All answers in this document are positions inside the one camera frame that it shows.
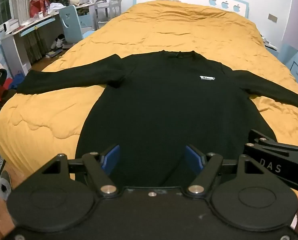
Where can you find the olive under-desk curtain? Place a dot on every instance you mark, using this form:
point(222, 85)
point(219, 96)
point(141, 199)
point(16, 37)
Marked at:
point(35, 45)

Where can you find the grey wall switch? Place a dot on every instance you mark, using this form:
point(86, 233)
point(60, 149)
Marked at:
point(272, 17)

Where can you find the white desk with blue trim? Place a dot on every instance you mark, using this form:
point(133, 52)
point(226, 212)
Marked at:
point(13, 42)

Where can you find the red cloth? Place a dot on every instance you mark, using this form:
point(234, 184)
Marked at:
point(2, 93)

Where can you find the white plastic bag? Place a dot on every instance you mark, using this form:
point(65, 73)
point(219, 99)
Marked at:
point(58, 6)

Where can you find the white nightstand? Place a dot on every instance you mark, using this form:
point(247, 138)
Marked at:
point(271, 46)

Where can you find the grey slipper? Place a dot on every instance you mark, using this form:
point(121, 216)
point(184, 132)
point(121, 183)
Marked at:
point(4, 185)

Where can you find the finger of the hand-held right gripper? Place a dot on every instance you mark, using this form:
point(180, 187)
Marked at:
point(260, 138)

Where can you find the light blue chair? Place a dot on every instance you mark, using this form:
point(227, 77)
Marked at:
point(71, 22)

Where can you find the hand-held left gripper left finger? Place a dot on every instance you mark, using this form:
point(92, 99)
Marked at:
point(111, 156)

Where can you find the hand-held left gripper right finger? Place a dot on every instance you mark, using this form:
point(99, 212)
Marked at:
point(193, 158)

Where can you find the blue bag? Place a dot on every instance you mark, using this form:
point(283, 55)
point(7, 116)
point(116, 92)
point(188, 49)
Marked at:
point(17, 80)

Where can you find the black sweater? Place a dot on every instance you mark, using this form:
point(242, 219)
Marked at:
point(151, 105)

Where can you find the white sneaker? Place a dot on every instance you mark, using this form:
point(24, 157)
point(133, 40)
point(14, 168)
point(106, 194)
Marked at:
point(54, 44)
point(61, 40)

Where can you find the white round ornament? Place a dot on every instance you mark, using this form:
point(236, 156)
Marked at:
point(75, 0)

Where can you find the yellow quilt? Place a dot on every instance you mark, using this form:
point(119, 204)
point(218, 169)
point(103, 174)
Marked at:
point(176, 25)

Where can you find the red bag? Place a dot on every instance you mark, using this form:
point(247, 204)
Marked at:
point(38, 6)

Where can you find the grey trolley rack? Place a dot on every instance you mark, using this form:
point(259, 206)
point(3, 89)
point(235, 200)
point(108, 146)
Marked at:
point(106, 12)

